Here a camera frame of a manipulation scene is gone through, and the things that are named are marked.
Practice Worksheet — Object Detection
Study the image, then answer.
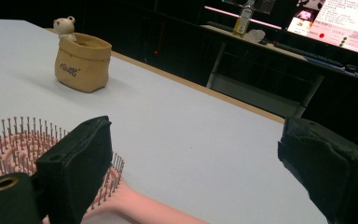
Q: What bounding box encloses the computer monitor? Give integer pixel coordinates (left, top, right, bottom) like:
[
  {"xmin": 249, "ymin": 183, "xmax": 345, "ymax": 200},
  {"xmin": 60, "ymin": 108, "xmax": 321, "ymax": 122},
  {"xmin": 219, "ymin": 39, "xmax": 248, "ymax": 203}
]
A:
[{"xmin": 286, "ymin": 0, "xmax": 358, "ymax": 59}]

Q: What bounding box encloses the white metal frame desk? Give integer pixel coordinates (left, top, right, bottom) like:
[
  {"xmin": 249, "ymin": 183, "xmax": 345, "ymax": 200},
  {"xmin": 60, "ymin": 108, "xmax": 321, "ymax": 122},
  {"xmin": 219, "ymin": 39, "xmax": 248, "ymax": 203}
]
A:
[{"xmin": 200, "ymin": 23, "xmax": 358, "ymax": 119}]

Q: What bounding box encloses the black computer mouse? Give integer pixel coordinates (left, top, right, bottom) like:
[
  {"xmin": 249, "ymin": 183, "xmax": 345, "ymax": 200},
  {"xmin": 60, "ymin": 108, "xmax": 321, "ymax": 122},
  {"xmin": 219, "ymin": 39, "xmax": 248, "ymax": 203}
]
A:
[{"xmin": 344, "ymin": 63, "xmax": 358, "ymax": 75}]

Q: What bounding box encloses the pink hairbrush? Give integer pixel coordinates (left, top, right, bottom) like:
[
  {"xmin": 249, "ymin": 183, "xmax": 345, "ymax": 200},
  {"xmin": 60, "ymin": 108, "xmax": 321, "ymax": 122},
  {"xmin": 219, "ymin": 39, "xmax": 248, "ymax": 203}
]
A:
[{"xmin": 0, "ymin": 116, "xmax": 210, "ymax": 224}]

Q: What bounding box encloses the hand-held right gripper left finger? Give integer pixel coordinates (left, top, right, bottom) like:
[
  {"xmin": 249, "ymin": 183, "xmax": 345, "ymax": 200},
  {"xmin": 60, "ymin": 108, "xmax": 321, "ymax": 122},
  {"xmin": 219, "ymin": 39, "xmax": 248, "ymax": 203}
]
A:
[{"xmin": 32, "ymin": 115, "xmax": 114, "ymax": 224}]

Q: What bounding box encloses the crumpled white plastic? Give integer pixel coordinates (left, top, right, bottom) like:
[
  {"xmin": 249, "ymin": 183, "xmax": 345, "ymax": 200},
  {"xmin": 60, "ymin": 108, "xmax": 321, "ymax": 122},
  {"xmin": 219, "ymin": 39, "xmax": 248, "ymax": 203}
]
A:
[{"xmin": 243, "ymin": 28, "xmax": 267, "ymax": 44}]

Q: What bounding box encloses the clear bottle with yellow liquid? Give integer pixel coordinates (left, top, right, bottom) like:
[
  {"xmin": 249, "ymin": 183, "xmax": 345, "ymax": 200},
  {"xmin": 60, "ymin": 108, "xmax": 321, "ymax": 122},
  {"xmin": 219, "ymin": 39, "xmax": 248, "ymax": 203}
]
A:
[{"xmin": 232, "ymin": 0, "xmax": 256, "ymax": 37}]

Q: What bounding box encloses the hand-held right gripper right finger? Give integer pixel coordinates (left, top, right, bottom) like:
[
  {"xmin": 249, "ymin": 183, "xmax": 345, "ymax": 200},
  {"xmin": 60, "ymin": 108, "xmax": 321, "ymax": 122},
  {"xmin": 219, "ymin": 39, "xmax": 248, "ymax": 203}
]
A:
[{"xmin": 277, "ymin": 116, "xmax": 358, "ymax": 224}]

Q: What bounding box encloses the black keyboard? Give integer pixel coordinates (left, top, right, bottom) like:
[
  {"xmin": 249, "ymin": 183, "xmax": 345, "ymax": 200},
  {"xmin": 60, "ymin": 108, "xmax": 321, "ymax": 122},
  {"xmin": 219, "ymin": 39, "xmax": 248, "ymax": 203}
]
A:
[{"xmin": 272, "ymin": 41, "xmax": 347, "ymax": 68}]

